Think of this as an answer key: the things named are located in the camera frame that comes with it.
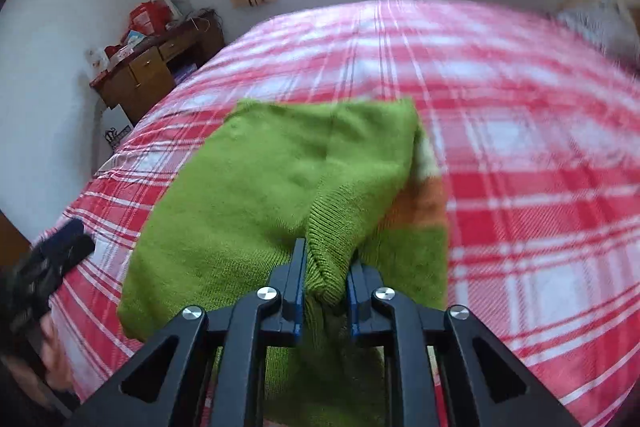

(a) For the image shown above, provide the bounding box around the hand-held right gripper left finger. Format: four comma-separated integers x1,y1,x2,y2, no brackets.
65,238,308,427

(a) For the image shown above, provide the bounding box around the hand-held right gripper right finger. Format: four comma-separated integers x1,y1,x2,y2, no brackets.
345,259,583,427

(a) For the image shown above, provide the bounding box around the white paper bag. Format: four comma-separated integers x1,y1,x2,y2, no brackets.
100,107,135,152

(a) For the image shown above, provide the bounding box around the green orange striped knit sweater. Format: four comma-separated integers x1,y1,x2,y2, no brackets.
117,97,451,427

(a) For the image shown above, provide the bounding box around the bed with red plaid sheet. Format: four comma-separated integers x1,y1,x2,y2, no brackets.
30,0,640,427

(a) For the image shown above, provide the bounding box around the person's left hand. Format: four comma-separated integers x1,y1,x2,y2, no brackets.
30,309,75,393

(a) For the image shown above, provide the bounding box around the red bag on desk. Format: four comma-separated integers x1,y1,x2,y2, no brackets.
129,1,163,36

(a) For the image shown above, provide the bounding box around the brown wooden desk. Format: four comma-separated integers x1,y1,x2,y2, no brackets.
90,14,226,125

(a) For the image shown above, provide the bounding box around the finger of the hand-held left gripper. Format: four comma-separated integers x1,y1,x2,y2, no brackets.
32,217,96,273

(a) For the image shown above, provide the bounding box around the striped pillow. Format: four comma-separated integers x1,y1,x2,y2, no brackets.
555,0,636,58

